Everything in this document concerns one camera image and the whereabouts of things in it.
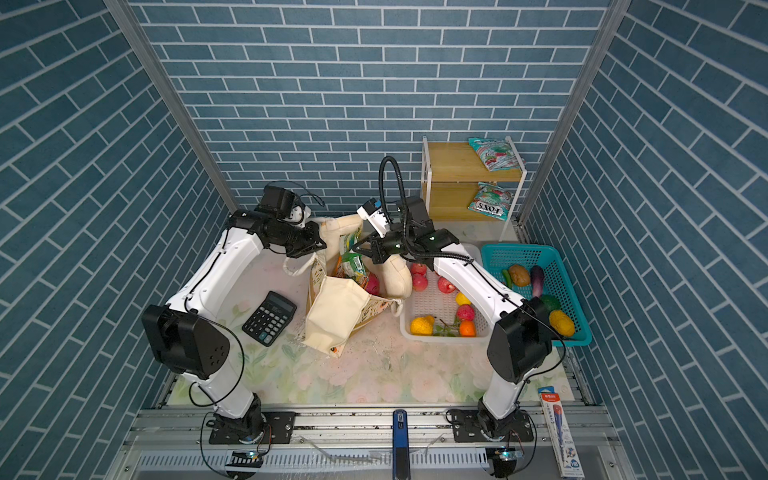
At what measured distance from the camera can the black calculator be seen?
0.90m

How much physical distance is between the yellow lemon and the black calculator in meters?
0.38

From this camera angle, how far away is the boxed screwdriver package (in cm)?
69
